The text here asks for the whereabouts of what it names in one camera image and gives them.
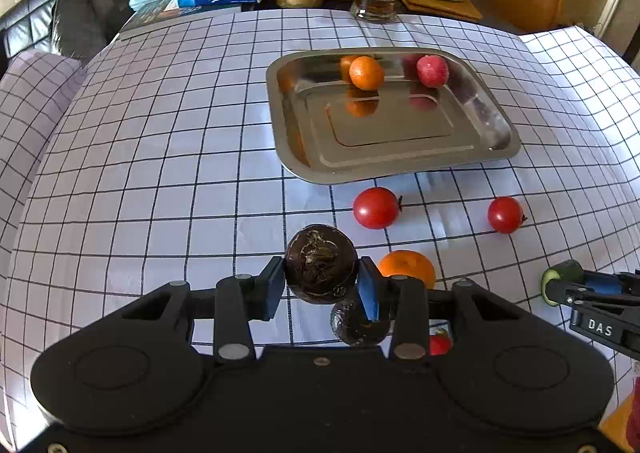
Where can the green cucumber piece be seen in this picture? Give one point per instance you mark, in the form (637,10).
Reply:
(567,270)

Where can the dark brown round fruit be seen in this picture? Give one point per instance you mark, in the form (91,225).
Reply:
(320,263)
(350,328)

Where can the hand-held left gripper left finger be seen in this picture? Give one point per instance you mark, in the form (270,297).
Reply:
(274,290)

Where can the dark book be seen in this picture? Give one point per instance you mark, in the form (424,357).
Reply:
(165,15)

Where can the wooden board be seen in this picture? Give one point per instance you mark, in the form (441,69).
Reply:
(450,7)

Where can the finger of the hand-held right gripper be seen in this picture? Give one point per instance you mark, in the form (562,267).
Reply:
(590,297)
(602,283)

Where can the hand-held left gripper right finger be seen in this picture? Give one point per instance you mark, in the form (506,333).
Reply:
(369,295)

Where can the checked white tablecloth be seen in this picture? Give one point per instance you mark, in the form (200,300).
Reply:
(150,158)

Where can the metal tray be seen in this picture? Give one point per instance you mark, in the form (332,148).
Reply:
(400,133)

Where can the dark jacket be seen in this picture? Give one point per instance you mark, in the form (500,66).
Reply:
(90,8)

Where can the black sofa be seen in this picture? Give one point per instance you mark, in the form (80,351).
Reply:
(25,18)

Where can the red tomato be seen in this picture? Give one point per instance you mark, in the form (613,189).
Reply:
(376,208)
(505,214)

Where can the red speckled round fruit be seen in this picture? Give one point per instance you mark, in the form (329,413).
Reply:
(440,345)
(432,70)

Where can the small orange mandarin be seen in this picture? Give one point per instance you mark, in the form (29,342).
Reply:
(366,73)

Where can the orange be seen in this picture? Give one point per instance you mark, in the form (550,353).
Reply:
(407,265)

